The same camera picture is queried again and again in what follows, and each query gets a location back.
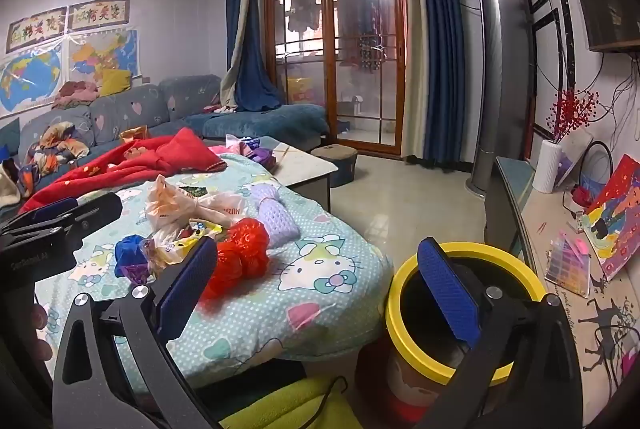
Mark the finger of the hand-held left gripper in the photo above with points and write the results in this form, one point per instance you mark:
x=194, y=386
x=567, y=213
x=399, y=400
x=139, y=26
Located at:
x=50, y=209
x=100, y=211

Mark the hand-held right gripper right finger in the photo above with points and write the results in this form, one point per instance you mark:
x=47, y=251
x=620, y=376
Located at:
x=447, y=294

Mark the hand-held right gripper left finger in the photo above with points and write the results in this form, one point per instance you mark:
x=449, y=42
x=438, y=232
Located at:
x=187, y=289

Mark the blue plastic wrapper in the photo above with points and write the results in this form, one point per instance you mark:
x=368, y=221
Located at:
x=127, y=251

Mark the purple snack wrapper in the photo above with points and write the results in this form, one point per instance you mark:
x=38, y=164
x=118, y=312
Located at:
x=135, y=273

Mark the red mesh ball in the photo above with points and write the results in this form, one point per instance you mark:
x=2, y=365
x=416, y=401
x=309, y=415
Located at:
x=240, y=254

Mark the translucent orange plastic bag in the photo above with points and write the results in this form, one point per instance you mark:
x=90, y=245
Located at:
x=165, y=204

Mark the yellow rimmed trash bin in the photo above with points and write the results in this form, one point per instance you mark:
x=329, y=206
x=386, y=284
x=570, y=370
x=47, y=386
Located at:
x=510, y=259

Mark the purple white knitted sock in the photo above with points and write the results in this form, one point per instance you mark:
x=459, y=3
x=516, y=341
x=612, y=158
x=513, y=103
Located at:
x=277, y=224

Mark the person's left hand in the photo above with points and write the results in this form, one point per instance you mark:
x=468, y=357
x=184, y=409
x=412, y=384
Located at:
x=41, y=319

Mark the floral cloth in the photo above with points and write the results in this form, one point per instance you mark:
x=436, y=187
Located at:
x=55, y=144

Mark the golden gift bag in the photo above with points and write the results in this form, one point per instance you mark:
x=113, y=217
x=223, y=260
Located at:
x=132, y=134

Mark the red blanket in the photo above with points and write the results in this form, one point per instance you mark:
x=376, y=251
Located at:
x=180, y=154

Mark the blue grey sofa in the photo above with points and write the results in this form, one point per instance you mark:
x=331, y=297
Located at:
x=135, y=104

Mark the pink clothes pile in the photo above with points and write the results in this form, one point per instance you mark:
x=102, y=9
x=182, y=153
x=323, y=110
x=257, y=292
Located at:
x=75, y=91

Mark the bead organizer box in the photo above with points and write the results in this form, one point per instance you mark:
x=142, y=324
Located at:
x=565, y=264

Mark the cartoon cat printed blanket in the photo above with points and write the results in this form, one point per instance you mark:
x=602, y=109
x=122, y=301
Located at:
x=310, y=289

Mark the deer printed table cover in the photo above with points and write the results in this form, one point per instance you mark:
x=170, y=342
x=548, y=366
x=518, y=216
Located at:
x=545, y=219

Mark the yellow pillow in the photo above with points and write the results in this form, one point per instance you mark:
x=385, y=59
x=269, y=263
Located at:
x=115, y=81

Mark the world map poster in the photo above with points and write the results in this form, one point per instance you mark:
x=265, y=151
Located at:
x=30, y=74

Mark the television cabinet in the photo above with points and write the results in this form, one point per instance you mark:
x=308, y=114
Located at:
x=512, y=174

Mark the pink plastic tray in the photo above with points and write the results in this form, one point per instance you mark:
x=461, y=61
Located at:
x=580, y=249

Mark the yellow green cloth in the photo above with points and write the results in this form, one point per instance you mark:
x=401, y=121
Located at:
x=280, y=404

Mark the purple cloth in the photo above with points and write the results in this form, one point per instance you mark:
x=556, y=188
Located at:
x=260, y=155

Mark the pink cloth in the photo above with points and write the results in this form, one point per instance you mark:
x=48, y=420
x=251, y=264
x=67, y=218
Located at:
x=215, y=108

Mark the white ribbed vase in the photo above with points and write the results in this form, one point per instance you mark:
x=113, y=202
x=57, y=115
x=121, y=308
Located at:
x=547, y=169

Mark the country map poster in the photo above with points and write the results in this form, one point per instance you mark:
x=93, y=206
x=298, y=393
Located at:
x=100, y=49

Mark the white coffee table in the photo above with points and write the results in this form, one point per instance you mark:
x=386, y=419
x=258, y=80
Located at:
x=305, y=164

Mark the round blue stool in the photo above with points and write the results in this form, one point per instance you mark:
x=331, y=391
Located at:
x=335, y=164

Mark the white leaning canvas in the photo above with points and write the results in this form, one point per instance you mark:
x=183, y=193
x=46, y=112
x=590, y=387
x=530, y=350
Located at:
x=575, y=154

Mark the colourful portrait painting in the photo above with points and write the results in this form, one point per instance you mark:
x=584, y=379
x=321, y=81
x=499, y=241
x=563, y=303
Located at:
x=620, y=209

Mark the blue curtain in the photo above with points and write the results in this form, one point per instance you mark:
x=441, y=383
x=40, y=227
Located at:
x=440, y=34
x=250, y=79

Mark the silver tower air conditioner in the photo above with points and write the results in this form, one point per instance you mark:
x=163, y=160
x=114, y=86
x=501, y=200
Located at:
x=495, y=84

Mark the red berry branches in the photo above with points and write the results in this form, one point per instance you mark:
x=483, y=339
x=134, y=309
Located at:
x=570, y=109

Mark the yellow box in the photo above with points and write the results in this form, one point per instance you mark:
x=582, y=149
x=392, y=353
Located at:
x=300, y=89

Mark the wooden sliding glass door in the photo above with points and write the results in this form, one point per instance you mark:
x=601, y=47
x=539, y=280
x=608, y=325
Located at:
x=326, y=59

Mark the embroidered calligraphy wall hanging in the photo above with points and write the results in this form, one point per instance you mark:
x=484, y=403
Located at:
x=100, y=14
x=35, y=29

